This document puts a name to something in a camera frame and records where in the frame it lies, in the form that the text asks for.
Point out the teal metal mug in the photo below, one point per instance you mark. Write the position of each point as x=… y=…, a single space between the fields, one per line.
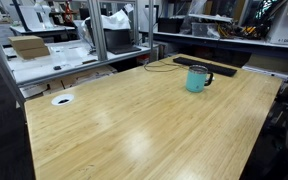
x=197 y=78

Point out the black laptop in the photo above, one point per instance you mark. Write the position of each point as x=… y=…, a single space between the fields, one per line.
x=119 y=42

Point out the black storage bin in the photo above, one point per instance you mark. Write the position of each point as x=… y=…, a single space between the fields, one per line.
x=169 y=25

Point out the black computer keyboard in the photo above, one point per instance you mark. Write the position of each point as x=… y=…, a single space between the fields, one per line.
x=211 y=67

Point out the white crumpled plastic sheet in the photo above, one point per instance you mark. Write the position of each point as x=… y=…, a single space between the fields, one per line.
x=117 y=21

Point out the white side workbench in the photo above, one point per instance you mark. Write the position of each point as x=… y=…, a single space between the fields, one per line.
x=64 y=59

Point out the stacked cardboard boxes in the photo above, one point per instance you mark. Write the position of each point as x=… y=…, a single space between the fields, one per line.
x=29 y=47

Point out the white table cable grommet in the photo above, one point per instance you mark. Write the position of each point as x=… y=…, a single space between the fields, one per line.
x=62 y=99

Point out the aluminium frame post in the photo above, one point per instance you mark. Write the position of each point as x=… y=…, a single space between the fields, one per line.
x=97 y=29

